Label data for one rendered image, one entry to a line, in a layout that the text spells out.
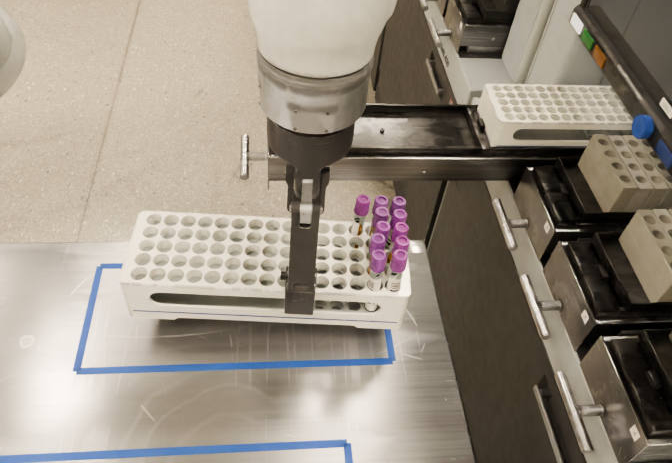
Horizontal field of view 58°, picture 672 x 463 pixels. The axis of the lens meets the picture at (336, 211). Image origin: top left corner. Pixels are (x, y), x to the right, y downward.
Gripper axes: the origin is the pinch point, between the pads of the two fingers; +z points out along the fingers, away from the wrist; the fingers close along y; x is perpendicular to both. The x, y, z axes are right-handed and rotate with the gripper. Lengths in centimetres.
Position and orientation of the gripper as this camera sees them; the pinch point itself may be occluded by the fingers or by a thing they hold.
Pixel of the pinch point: (302, 257)
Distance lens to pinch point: 65.9
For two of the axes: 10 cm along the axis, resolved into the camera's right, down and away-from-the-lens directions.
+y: -0.1, 7.3, -6.8
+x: 10.0, 0.6, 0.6
